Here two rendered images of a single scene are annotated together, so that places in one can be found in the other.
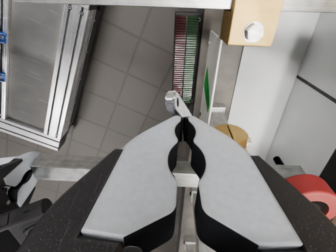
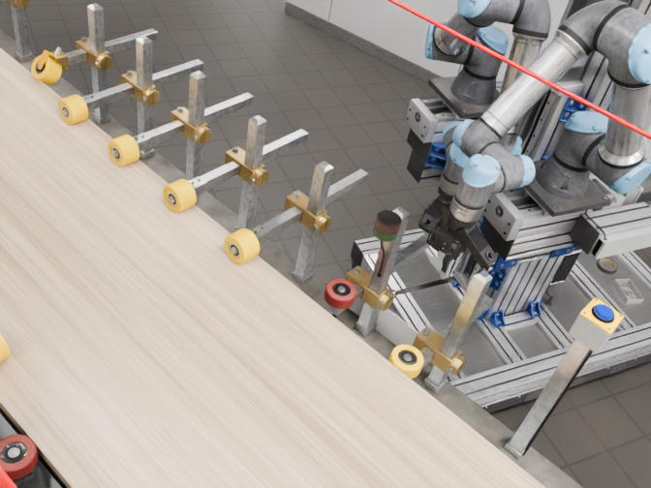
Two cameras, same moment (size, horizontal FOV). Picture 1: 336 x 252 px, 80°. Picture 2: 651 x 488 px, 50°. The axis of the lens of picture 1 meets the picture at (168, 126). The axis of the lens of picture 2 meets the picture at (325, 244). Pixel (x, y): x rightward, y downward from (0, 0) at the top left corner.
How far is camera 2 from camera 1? 175 cm
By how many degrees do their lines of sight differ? 37
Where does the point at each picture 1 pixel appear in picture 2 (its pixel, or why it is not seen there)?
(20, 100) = (423, 271)
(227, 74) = (383, 350)
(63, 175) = (419, 242)
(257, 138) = not seen: hidden behind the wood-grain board
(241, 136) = (386, 303)
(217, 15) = not seen: hidden behind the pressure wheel
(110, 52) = not seen: hidden behind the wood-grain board
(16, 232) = (433, 219)
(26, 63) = (447, 307)
